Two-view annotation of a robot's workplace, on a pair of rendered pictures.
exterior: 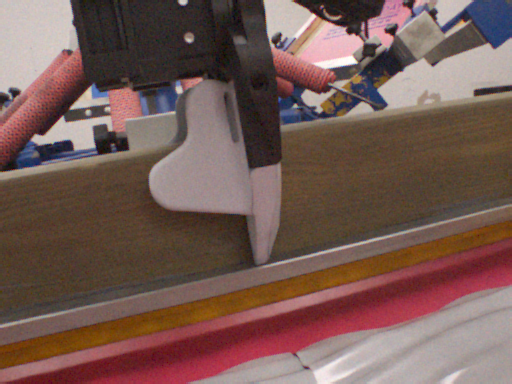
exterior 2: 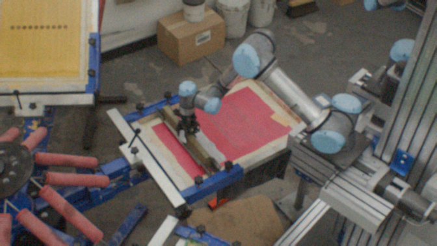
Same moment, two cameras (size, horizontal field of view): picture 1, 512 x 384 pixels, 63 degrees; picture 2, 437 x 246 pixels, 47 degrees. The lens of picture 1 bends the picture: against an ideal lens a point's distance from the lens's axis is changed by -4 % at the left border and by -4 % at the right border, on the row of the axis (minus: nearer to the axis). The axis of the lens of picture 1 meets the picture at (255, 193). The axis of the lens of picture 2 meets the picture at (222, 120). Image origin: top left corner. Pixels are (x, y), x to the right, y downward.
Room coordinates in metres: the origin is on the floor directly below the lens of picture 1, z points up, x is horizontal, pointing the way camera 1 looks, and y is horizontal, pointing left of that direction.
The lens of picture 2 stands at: (0.70, 1.62, 2.80)
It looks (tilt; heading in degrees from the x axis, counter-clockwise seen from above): 45 degrees down; 248
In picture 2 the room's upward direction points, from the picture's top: 3 degrees clockwise
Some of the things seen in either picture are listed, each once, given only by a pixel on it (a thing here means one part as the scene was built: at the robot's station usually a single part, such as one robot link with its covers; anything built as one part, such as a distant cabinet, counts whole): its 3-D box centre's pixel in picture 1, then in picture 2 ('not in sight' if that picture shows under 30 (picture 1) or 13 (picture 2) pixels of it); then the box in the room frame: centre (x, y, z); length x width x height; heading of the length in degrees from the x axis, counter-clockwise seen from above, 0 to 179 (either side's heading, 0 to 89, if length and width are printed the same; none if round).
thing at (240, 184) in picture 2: not in sight; (250, 169); (-0.08, 0.12, 0.79); 0.46 x 0.09 x 0.33; 14
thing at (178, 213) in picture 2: not in sight; (182, 210); (0.37, 0.41, 1.02); 0.07 x 0.06 x 0.07; 14
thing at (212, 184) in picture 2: not in sight; (213, 183); (0.19, 0.28, 0.97); 0.30 x 0.05 x 0.07; 14
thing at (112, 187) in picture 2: not in sight; (147, 172); (0.44, 0.06, 0.89); 1.24 x 0.06 x 0.06; 14
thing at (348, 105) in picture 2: not in sight; (343, 112); (-0.29, 0.45, 1.42); 0.13 x 0.12 x 0.14; 40
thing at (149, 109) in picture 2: not in sight; (155, 111); (0.32, -0.26, 0.97); 0.30 x 0.05 x 0.07; 14
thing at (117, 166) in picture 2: not in sight; (121, 166); (0.57, 0.09, 1.02); 0.17 x 0.06 x 0.05; 14
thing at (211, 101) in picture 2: not in sight; (209, 101); (0.15, 0.09, 1.30); 0.11 x 0.11 x 0.08; 40
